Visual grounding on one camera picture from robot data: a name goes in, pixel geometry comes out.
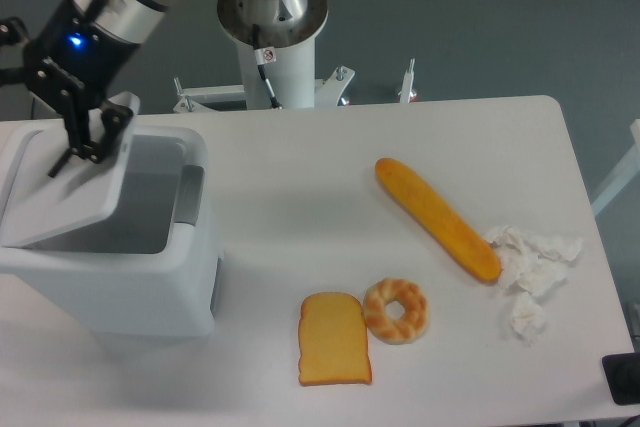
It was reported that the small crumpled white tissue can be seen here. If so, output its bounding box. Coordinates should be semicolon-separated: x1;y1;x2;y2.
510;292;546;345

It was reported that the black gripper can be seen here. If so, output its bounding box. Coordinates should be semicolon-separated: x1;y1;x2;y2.
23;0;138;178

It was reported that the orange toast slice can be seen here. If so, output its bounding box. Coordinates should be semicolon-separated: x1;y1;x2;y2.
298;292;373;386

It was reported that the white table clamp post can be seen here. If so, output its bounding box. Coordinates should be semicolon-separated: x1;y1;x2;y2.
397;58;417;104

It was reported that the white trash can lid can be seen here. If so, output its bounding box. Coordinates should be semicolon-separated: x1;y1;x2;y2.
1;119;136;248

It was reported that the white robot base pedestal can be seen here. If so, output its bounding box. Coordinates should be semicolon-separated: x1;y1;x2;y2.
174;0;355;113

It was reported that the white trash can body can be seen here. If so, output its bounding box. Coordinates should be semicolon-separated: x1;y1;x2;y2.
1;127;221;337

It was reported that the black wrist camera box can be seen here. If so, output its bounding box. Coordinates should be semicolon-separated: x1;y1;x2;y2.
1;16;31;87

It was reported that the white frame bar right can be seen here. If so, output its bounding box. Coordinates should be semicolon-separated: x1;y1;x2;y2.
591;119;639;217

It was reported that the black device at edge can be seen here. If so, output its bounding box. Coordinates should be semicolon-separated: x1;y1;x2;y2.
602;353;640;405

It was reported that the long orange baguette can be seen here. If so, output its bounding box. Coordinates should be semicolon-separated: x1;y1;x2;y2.
374;158;502;283

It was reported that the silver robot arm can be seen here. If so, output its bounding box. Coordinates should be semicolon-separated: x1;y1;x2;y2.
22;0;308;176

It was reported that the braided ring bread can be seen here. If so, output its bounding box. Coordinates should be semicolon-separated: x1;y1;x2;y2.
363;277;430;345

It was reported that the large crumpled white tissue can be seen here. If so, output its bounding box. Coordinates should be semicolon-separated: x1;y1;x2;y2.
483;225;584;298

